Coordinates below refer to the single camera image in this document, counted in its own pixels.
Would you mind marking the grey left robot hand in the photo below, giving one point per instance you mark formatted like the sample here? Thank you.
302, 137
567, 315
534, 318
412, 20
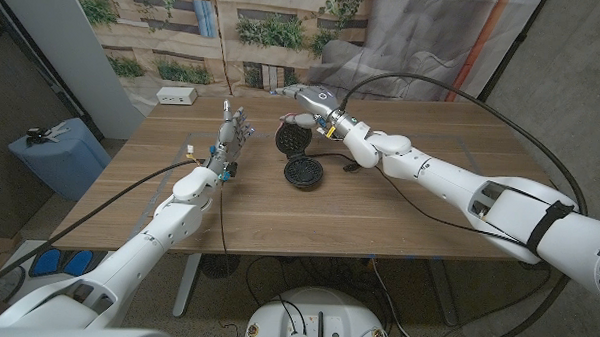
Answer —
224, 148

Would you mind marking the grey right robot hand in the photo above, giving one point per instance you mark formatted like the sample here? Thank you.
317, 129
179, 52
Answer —
322, 100

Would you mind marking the pink mini sandwich press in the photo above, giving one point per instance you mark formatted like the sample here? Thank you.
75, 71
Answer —
304, 172

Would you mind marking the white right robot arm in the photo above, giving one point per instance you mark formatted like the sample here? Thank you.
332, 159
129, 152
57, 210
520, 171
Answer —
455, 179

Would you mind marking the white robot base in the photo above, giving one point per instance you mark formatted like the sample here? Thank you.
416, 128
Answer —
320, 309

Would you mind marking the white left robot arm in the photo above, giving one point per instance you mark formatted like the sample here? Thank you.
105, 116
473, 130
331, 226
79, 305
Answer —
142, 253

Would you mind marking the white power strip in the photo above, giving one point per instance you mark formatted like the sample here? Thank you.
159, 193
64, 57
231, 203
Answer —
176, 95

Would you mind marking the black round floor stand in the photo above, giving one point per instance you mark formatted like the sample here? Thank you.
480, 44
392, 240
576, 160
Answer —
220, 266

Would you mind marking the building print backdrop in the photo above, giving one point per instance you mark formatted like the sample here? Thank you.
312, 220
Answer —
184, 34

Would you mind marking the white table leg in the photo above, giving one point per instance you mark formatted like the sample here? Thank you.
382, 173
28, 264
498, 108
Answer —
185, 289
444, 298

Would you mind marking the blue plastic bin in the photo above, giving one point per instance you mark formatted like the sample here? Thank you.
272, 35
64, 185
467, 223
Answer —
65, 165

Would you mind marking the grey keys bundle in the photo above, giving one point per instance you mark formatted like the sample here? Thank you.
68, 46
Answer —
57, 131

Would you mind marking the small black gadget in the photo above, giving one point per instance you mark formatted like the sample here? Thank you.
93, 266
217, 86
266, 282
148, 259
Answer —
37, 135

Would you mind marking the black backdrop stand pole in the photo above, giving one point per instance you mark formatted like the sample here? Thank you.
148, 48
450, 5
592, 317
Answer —
509, 51

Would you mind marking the white pedal board blue pads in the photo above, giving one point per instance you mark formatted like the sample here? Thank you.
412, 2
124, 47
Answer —
51, 262

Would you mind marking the white robot torso edge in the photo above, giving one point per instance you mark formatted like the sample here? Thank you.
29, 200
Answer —
74, 334

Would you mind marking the white wall panel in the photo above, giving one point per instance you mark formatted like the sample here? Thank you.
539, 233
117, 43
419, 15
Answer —
69, 45

